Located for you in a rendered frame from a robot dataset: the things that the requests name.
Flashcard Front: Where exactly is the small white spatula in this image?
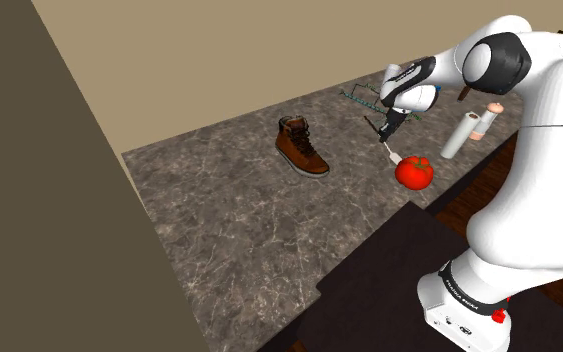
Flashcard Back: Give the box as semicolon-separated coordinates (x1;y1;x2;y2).
382;141;404;166

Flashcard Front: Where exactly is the red tomato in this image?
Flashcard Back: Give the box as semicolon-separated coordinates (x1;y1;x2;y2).
394;155;435;192

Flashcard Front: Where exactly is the white paper roll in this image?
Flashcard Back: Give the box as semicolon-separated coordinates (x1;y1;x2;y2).
439;110;481;161

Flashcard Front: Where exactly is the pink pepper mill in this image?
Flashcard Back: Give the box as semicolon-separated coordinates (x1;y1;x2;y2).
468;101;505;142

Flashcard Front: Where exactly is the brown leather boot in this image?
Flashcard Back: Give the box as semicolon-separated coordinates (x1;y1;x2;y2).
274;114;331;179

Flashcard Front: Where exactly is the dark robot stand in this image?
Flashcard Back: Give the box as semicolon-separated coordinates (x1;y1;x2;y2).
297;200;563;352

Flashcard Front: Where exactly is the green thin wire frame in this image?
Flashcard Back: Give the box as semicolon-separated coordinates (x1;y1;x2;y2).
338;83;425;124

